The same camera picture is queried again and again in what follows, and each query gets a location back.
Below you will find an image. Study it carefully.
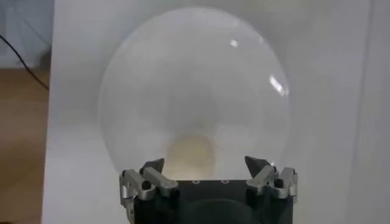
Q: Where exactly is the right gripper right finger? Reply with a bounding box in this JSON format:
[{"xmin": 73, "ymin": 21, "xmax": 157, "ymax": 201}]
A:
[{"xmin": 244, "ymin": 155, "xmax": 299, "ymax": 203}]

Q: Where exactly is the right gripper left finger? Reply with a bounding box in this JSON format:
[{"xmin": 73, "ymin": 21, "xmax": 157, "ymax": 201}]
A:
[{"xmin": 119, "ymin": 158, "xmax": 180, "ymax": 208}]

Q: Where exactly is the white steamed baozi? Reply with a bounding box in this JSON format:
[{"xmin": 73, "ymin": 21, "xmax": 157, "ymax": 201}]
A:
[{"xmin": 166, "ymin": 135, "xmax": 217, "ymax": 181}]

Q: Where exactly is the white round plate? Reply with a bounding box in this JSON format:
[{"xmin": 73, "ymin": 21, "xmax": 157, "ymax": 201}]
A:
[{"xmin": 97, "ymin": 6, "xmax": 291, "ymax": 182}]

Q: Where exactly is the thin black floor cable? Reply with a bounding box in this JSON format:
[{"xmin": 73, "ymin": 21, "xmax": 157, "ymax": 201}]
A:
[{"xmin": 0, "ymin": 33, "xmax": 50, "ymax": 91}]

